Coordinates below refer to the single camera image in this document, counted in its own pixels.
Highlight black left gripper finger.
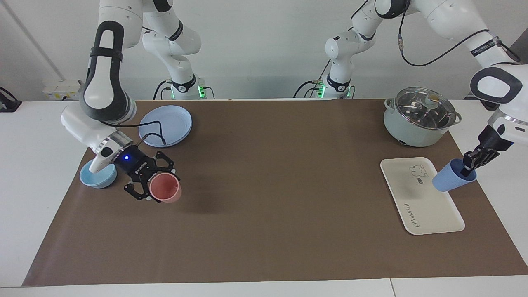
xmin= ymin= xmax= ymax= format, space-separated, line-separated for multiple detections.
xmin=474 ymin=146 xmax=496 ymax=169
xmin=462 ymin=150 xmax=479 ymax=177

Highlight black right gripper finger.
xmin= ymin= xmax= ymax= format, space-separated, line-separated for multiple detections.
xmin=153 ymin=150 xmax=176 ymax=174
xmin=124 ymin=179 xmax=162 ymax=204

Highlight pink plastic cup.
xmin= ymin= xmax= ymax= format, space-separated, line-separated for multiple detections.
xmin=149 ymin=173 xmax=182 ymax=203

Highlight blue plastic cup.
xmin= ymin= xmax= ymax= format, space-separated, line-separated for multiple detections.
xmin=432 ymin=159 xmax=477 ymax=193

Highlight cream rabbit print tray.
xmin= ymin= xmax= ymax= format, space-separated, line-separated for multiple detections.
xmin=380 ymin=157 xmax=465 ymax=236

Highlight light blue bowl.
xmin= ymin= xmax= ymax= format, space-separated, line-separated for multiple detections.
xmin=80 ymin=159 xmax=118 ymax=189

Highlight pale blue plate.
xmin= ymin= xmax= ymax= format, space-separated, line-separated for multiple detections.
xmin=139 ymin=105 xmax=193 ymax=148

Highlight pale green cooking pot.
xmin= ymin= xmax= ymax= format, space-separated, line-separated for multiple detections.
xmin=384 ymin=97 xmax=462 ymax=148

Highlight glass pot lid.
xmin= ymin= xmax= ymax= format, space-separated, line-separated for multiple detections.
xmin=394 ymin=87 xmax=457 ymax=131

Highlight black stand pole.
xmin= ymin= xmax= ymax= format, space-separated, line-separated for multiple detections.
xmin=511 ymin=32 xmax=528 ymax=63

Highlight white power strip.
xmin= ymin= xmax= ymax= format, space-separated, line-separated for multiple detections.
xmin=43 ymin=80 xmax=81 ymax=101

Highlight brown paper table mat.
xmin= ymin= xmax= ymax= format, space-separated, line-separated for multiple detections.
xmin=23 ymin=99 xmax=528 ymax=287

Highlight black clamp object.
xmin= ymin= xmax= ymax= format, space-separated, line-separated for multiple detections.
xmin=0 ymin=87 xmax=22 ymax=113

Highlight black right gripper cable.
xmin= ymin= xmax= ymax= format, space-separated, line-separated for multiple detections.
xmin=101 ymin=120 xmax=167 ymax=146

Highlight black right base cable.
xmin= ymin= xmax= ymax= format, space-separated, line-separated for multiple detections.
xmin=153 ymin=80 xmax=172 ymax=100

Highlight black base cable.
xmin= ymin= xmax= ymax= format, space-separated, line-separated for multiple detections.
xmin=293 ymin=60 xmax=331 ymax=99
xmin=153 ymin=80 xmax=172 ymax=100

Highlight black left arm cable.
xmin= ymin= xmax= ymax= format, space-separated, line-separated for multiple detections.
xmin=397 ymin=0 xmax=521 ymax=67

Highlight black left base cable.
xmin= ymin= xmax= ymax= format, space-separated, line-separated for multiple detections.
xmin=293 ymin=60 xmax=331 ymax=99

